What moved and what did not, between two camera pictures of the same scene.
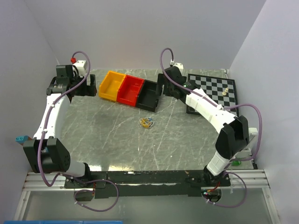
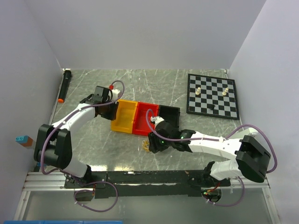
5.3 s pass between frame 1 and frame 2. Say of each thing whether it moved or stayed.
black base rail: stayed
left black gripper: moved
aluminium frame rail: stayed
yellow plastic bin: moved
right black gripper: moved
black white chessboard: stayed
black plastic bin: moved
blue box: stayed
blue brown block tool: stayed
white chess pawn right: stayed
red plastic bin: moved
